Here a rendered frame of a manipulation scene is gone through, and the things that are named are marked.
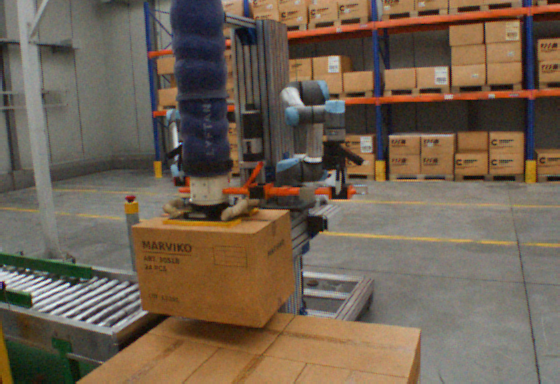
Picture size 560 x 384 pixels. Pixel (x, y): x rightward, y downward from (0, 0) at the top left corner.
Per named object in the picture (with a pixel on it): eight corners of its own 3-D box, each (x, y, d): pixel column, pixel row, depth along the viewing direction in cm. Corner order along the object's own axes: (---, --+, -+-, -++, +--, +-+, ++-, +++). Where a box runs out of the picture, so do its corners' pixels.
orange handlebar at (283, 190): (157, 194, 212) (156, 187, 212) (191, 183, 240) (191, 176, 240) (354, 197, 178) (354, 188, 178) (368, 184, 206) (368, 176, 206)
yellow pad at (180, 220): (162, 225, 200) (160, 213, 199) (174, 219, 209) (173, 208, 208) (230, 228, 187) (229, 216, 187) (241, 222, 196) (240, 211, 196)
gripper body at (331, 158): (326, 168, 188) (326, 138, 186) (347, 168, 185) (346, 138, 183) (321, 171, 181) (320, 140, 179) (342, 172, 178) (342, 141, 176)
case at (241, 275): (141, 311, 204) (131, 226, 199) (188, 280, 241) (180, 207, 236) (261, 328, 182) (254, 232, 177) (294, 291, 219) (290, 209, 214)
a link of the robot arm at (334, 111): (342, 100, 183) (347, 100, 175) (342, 127, 185) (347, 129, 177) (322, 100, 183) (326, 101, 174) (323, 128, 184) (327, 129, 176)
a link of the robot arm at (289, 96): (274, 79, 226) (286, 105, 182) (296, 78, 227) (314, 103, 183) (275, 102, 231) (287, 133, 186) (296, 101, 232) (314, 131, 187)
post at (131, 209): (141, 345, 303) (123, 203, 290) (148, 341, 310) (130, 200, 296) (149, 347, 301) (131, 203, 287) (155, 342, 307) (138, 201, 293)
